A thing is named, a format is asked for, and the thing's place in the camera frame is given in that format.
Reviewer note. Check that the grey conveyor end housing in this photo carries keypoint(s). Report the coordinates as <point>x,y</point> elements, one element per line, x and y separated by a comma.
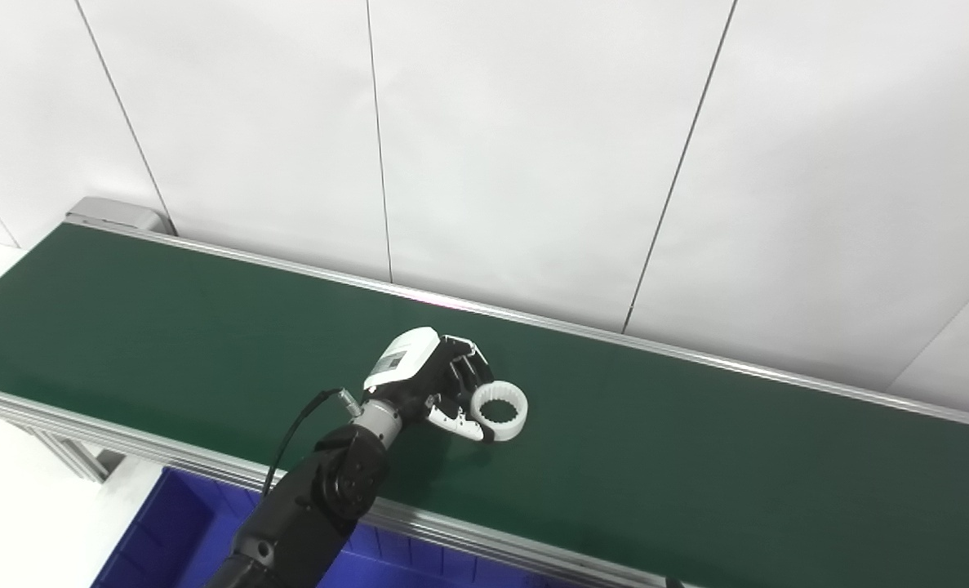
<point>117,214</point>

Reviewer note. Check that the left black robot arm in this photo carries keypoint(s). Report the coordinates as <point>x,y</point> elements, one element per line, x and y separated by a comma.
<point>321,498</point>

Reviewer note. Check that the aluminium conveyor leg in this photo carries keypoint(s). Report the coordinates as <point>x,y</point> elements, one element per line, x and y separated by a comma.
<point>76,453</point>

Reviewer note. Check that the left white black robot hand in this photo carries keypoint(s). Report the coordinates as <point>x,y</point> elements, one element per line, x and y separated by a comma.
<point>406,359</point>

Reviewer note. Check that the green conveyor belt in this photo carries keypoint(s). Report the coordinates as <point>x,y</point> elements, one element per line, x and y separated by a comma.
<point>125,445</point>
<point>696,457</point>

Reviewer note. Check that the blue plastic bin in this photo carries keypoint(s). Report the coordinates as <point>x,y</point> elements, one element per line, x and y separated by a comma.
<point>166,531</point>

